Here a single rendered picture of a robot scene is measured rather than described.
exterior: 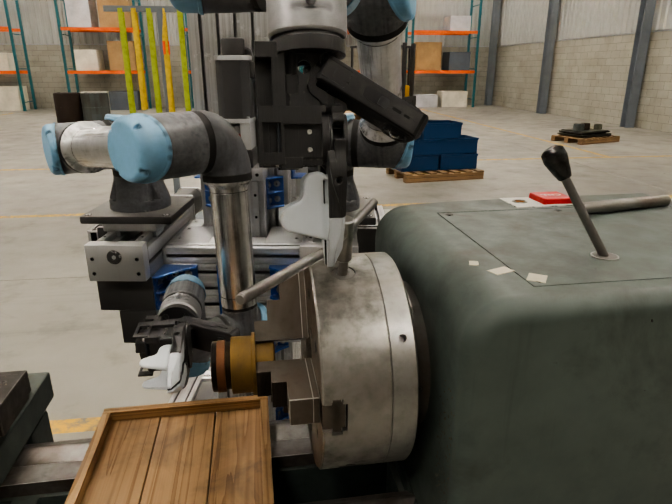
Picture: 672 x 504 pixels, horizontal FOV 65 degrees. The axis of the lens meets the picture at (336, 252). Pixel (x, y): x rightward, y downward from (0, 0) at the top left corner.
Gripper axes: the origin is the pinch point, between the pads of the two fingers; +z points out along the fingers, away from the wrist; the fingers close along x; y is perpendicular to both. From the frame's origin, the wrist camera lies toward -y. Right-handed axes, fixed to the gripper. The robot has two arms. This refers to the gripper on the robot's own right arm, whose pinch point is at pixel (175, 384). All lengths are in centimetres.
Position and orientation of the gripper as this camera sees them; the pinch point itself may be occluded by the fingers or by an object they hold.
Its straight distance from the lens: 81.0
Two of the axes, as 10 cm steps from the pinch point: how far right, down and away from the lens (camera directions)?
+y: -9.9, 0.5, -1.5
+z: 1.5, 3.2, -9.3
